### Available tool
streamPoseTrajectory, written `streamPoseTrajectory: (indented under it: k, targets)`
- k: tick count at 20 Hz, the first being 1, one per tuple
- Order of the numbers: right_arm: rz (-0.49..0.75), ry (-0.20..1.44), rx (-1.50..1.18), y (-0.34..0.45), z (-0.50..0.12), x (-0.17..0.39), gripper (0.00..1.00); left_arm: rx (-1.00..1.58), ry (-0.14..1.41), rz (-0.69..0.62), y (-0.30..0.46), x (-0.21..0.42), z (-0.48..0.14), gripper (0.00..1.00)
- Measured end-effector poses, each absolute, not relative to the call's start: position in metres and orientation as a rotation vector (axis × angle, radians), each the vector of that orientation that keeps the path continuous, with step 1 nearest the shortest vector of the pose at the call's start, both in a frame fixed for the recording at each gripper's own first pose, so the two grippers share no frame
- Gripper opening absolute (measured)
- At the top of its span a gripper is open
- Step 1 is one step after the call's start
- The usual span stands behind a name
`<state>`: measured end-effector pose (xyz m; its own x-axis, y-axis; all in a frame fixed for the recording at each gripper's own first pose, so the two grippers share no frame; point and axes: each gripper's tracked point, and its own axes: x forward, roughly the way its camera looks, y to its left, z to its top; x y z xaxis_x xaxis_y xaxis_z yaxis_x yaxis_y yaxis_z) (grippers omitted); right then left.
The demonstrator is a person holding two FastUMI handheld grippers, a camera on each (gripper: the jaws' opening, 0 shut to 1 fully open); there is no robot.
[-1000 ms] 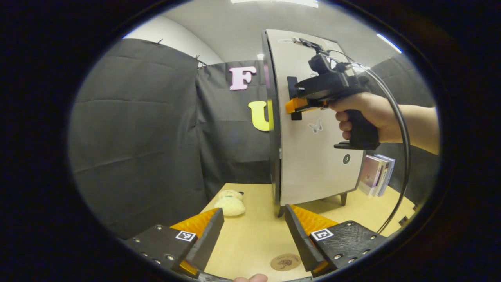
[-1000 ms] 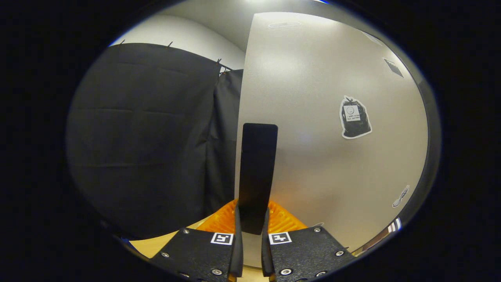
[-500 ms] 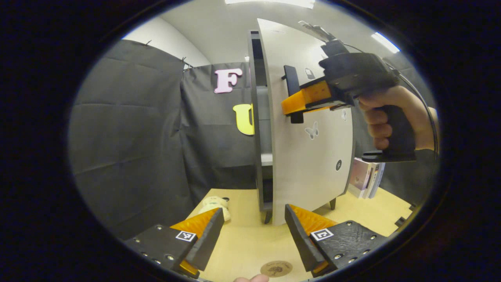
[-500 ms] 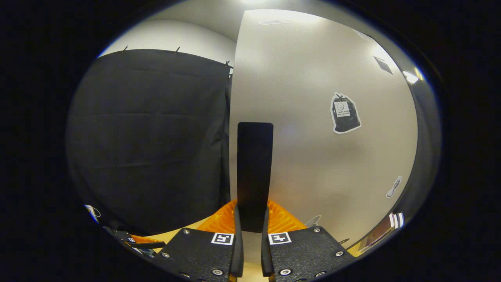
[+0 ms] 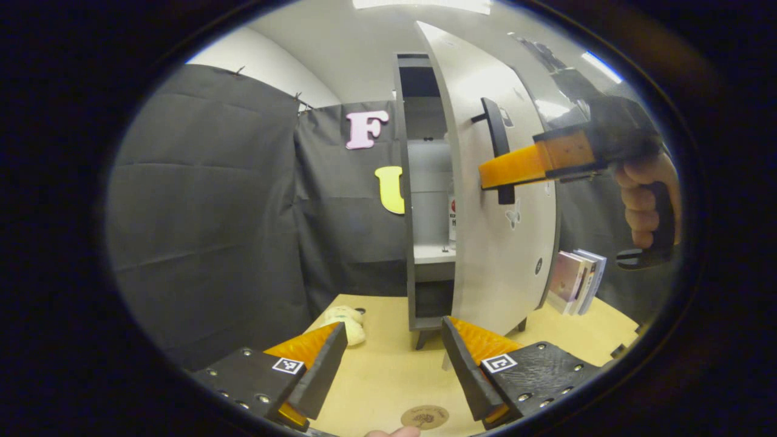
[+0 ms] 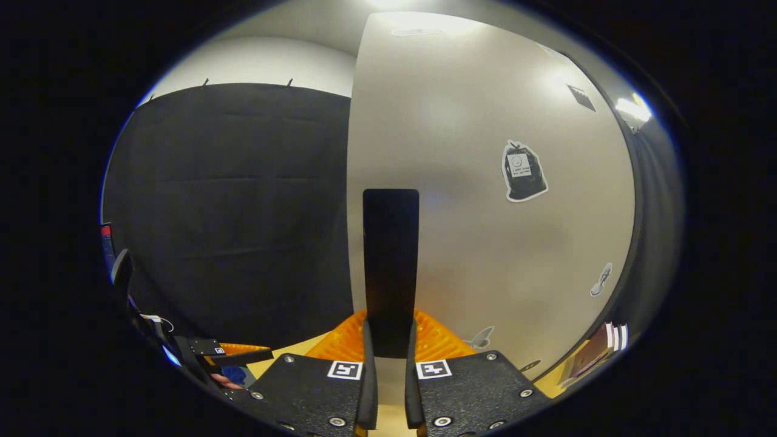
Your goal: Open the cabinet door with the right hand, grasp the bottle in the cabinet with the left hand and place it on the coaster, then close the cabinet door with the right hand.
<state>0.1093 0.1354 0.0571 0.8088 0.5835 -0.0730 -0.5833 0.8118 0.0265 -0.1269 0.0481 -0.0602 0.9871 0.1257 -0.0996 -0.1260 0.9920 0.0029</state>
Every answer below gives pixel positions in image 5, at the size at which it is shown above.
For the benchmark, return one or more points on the round brown coaster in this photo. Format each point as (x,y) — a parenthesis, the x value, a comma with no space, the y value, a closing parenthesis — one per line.
(425,417)

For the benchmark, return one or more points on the cream plush toy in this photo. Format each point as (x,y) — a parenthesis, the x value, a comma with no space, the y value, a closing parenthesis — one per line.
(346,321)

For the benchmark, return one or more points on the ceiling light panel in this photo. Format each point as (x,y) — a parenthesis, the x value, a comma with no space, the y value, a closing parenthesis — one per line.
(425,5)
(602,67)

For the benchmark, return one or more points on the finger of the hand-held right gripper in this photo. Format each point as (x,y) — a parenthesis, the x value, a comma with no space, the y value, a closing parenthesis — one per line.
(522,164)

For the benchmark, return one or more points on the dark grey cabinet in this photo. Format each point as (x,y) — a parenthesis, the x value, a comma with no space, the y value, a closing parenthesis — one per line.
(425,182)

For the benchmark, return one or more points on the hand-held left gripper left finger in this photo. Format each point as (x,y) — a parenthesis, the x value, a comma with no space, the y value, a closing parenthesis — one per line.
(325,370)

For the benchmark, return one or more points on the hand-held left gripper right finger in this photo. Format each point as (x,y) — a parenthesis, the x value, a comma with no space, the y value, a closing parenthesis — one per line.
(467,376)

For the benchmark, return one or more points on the grey cover book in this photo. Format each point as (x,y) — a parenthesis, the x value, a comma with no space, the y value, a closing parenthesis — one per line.
(587,285)

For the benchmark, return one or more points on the clear bottle with cherry label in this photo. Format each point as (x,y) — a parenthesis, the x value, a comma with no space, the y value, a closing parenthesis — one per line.
(452,212)

